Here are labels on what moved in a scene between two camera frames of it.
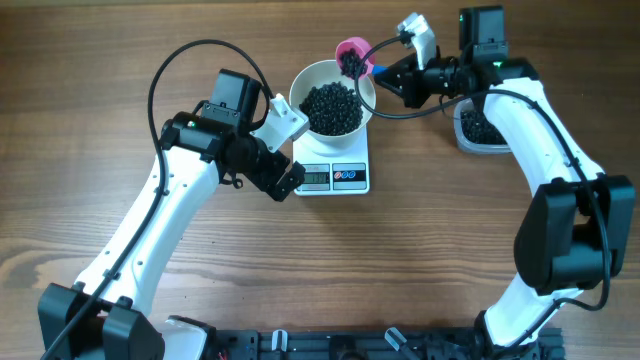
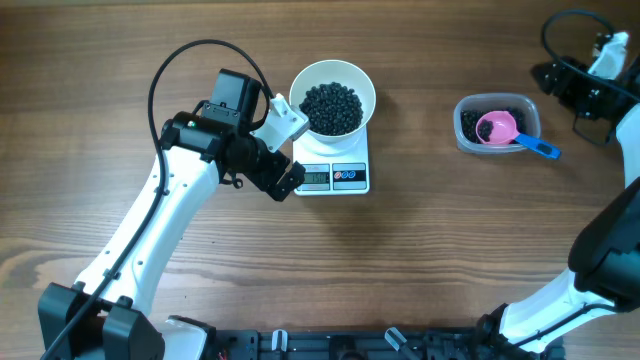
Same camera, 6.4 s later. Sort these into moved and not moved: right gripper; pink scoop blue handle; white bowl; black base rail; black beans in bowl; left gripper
Moved: pink scoop blue handle; right gripper
Not moved: left gripper; black beans in bowl; white bowl; black base rail
